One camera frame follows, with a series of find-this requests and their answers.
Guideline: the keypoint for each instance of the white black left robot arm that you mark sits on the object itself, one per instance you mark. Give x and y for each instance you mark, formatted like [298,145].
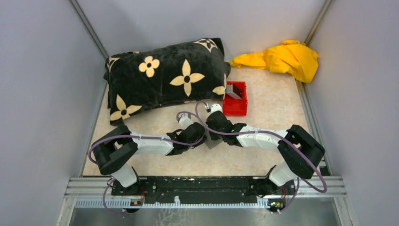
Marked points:
[112,152]

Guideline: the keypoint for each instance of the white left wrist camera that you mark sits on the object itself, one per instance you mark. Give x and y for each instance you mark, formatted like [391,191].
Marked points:
[185,120]

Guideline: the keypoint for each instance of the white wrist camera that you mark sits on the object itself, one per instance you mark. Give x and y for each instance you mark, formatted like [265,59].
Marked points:
[214,108]
[185,120]

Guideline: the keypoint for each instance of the red plastic bin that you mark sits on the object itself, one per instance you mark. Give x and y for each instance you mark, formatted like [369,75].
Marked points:
[236,107]

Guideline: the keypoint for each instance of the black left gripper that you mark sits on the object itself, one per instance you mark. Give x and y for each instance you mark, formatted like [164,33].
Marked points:
[200,142]

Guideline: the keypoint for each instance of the yellow cloth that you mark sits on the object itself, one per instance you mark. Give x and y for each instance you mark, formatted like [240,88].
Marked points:
[290,56]

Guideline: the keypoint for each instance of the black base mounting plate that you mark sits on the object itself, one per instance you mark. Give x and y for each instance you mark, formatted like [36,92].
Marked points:
[199,197]

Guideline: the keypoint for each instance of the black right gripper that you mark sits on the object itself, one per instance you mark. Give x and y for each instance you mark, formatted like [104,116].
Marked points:
[213,136]

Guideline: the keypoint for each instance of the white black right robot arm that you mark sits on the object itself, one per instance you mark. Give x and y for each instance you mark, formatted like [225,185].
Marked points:
[300,151]

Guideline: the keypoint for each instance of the grey leather card holder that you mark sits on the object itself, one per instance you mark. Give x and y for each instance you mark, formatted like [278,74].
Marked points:
[210,143]

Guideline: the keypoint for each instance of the stack of credit cards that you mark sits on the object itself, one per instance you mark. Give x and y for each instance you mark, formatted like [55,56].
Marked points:
[234,92]

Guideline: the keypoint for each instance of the black floral pillow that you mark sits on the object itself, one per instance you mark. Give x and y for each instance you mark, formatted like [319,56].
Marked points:
[173,75]

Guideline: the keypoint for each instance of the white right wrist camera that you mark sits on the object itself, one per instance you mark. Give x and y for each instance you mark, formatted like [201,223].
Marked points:
[214,108]

